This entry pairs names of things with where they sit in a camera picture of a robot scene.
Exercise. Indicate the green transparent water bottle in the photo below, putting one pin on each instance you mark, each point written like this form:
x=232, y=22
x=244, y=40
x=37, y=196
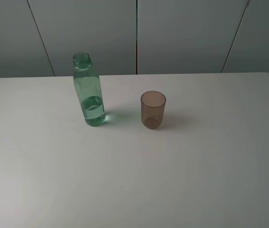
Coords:
x=88, y=89

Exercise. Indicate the pink translucent plastic cup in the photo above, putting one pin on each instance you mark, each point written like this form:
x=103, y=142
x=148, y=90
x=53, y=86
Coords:
x=152, y=109

